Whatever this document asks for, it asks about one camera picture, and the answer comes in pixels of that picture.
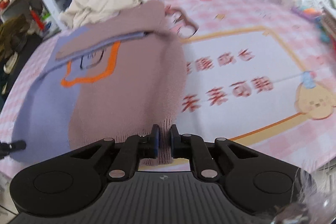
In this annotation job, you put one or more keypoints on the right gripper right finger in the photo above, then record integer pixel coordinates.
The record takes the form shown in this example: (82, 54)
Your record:
(194, 149)

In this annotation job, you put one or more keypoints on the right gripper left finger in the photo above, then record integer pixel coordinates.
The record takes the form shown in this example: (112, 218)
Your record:
(132, 151)

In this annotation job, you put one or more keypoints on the mauve and lavender sweater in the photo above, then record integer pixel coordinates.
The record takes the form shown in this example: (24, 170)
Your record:
(111, 79)

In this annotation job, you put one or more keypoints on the cream wrist watch band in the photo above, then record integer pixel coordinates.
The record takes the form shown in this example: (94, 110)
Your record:
(10, 63)

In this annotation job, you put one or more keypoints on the pink checkered desk mat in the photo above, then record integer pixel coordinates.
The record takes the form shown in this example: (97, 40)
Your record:
(257, 74)

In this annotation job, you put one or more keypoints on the olive brown cloth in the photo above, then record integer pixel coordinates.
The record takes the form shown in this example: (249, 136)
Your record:
(11, 28)

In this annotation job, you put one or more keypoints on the red tassel ornament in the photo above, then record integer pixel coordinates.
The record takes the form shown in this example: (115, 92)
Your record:
(37, 19)

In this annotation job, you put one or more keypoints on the cream garment pile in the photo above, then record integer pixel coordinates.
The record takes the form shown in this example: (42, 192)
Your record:
(82, 12)

